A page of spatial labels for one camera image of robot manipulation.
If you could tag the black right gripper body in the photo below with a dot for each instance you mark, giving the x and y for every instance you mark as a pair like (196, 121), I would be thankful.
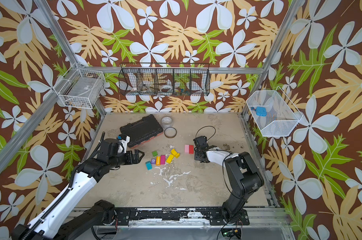
(201, 150)

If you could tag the white tape roll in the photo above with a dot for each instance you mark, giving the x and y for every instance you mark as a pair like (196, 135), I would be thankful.
(166, 89)

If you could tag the white wire basket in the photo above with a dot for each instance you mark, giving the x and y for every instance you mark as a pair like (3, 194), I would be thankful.
(80, 87)
(283, 116)

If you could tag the blue object in basket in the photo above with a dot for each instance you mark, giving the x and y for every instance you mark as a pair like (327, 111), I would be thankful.
(259, 111)

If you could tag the yellow arch block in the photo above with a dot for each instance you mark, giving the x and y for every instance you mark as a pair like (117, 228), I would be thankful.
(175, 153)

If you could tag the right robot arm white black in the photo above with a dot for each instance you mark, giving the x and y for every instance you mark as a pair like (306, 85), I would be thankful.
(243, 174)

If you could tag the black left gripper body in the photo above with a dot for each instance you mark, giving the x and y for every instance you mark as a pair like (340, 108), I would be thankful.
(125, 158)

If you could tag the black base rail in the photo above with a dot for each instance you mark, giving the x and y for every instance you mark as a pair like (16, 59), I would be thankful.
(209, 216)

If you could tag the black plastic tool case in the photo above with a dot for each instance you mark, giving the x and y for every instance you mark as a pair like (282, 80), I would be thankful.
(142, 131)

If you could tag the magenta wood block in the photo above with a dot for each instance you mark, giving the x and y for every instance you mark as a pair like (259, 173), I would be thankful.
(163, 159)

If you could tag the white wire basket right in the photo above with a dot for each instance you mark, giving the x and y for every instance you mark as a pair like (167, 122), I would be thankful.
(283, 116)

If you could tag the teal wood block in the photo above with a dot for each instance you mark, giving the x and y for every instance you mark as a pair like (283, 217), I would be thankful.
(148, 165)

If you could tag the black wire basket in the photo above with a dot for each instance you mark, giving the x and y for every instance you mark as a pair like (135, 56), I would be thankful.
(187, 79)

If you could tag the orange wood block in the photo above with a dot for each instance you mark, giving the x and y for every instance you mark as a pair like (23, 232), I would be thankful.
(158, 161)

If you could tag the white wire basket left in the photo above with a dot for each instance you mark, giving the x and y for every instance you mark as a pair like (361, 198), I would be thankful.
(80, 87)

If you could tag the red wood block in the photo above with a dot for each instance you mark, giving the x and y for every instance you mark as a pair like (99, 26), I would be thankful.
(191, 149)

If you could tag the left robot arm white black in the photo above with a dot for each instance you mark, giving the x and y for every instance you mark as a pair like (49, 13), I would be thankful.
(110, 154)

